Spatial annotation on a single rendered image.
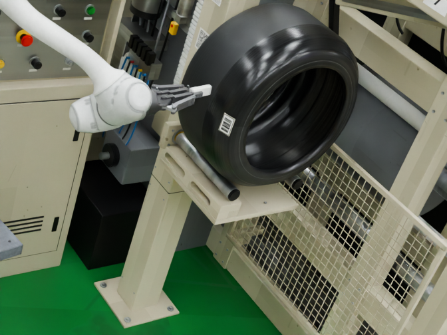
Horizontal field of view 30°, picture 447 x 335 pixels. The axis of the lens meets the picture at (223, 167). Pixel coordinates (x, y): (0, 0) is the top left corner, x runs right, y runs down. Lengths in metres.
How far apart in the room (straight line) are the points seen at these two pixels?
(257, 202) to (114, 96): 0.92
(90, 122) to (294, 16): 0.74
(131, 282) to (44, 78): 0.93
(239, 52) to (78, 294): 1.43
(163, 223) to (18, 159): 0.59
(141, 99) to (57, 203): 1.30
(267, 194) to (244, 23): 0.68
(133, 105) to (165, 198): 1.06
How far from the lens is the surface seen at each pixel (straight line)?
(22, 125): 3.04
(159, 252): 3.31
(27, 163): 3.15
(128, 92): 2.11
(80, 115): 2.26
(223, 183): 2.71
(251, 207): 2.85
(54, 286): 3.52
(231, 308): 3.67
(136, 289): 3.41
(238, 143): 2.53
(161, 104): 2.38
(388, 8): 2.78
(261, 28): 2.54
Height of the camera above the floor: 2.36
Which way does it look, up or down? 31 degrees down
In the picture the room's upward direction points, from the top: 20 degrees clockwise
